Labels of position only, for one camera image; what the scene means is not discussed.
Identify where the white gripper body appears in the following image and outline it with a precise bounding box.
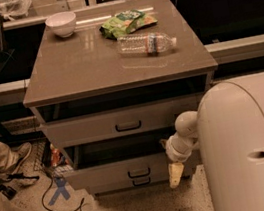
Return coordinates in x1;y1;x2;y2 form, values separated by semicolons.
165;132;199;163

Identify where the grey drawer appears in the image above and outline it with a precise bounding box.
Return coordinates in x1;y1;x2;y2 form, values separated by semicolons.
86;166;199;197
57;124;205;193
40;93;203;149

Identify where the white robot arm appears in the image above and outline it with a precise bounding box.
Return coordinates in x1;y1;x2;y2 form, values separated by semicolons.
163;72;264;211

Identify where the grey drawer cabinet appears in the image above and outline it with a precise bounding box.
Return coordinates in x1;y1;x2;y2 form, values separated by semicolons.
8;0;238;209

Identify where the grey bottom drawer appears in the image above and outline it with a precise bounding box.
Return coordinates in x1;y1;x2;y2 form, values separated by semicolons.
86;166;199;197

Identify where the grey top drawer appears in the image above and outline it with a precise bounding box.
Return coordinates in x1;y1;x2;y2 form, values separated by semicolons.
40;93;203;149

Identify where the clear plastic water bottle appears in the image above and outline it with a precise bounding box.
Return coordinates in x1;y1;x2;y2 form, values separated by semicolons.
117;32;177;56

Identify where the blue tape cross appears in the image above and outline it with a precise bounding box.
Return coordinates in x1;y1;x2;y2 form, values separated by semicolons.
49;178;71;206

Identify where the green snack bag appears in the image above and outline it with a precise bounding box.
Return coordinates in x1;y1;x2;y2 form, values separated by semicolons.
99;9;158;40

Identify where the grey sneaker upper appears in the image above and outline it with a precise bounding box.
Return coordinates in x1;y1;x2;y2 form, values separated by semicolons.
7;142;33;174

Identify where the white bowl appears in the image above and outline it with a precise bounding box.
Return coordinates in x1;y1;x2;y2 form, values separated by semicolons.
45;11;76;38

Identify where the white plastic bag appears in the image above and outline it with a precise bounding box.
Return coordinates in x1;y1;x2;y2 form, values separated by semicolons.
0;0;32;20

